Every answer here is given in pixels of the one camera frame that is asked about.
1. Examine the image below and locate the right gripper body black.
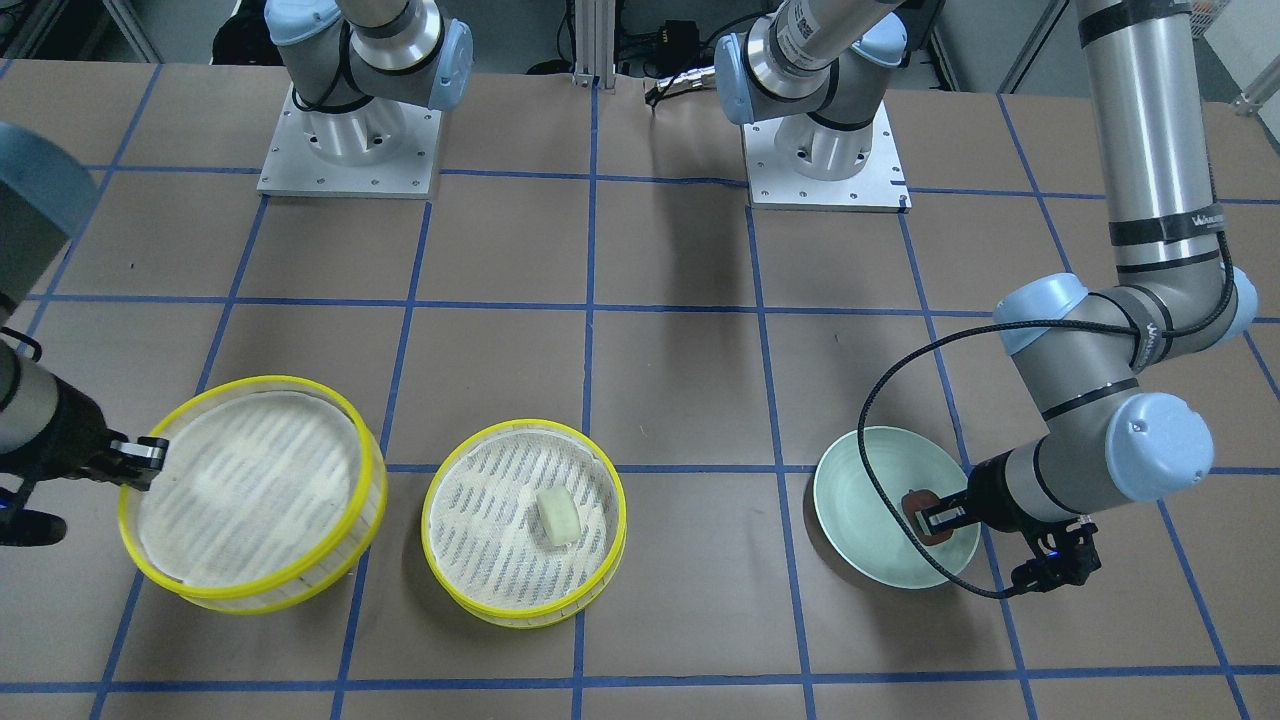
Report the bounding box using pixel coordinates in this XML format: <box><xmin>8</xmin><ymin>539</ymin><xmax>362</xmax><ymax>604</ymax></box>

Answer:
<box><xmin>1</xmin><ymin>400</ymin><xmax>116</xmax><ymax>546</ymax></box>

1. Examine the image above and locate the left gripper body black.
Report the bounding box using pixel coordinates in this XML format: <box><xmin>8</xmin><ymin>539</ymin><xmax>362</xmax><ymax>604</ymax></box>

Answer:
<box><xmin>965</xmin><ymin>460</ymin><xmax>1102</xmax><ymax>596</ymax></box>

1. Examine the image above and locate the brown chocolate bun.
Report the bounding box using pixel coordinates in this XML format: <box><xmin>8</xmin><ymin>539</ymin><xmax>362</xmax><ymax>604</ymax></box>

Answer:
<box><xmin>900</xmin><ymin>489</ymin><xmax>965</xmax><ymax>547</ymax></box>

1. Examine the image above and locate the yellow bamboo steamer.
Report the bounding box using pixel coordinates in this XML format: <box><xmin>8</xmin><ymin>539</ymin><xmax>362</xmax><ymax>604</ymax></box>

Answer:
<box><xmin>116</xmin><ymin>375</ymin><xmax>388</xmax><ymax>615</ymax></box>
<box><xmin>420</xmin><ymin>419</ymin><xmax>628</xmax><ymax>629</ymax></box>

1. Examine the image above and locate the white steamed bun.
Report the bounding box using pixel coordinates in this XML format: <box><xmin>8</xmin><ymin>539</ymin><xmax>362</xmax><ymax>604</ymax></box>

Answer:
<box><xmin>536</xmin><ymin>486</ymin><xmax>582</xmax><ymax>547</ymax></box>

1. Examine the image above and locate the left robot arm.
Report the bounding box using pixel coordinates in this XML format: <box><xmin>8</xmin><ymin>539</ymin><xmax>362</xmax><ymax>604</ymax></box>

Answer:
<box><xmin>813</xmin><ymin>1</ymin><xmax>1258</xmax><ymax>600</ymax></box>

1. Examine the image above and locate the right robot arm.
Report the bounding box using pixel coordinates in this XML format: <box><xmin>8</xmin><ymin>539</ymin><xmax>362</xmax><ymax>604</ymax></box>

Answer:
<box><xmin>1</xmin><ymin>1</ymin><xmax>475</xmax><ymax>547</ymax></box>

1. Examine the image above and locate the light green plate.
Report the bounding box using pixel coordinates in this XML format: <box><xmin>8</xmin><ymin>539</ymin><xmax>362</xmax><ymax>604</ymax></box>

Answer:
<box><xmin>813</xmin><ymin>427</ymin><xmax>966</xmax><ymax>591</ymax></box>

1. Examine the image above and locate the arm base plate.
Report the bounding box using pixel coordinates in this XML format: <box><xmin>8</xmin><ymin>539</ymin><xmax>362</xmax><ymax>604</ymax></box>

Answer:
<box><xmin>742</xmin><ymin>102</ymin><xmax>913</xmax><ymax>213</ymax></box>
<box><xmin>257</xmin><ymin>90</ymin><xmax>445</xmax><ymax>201</ymax></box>

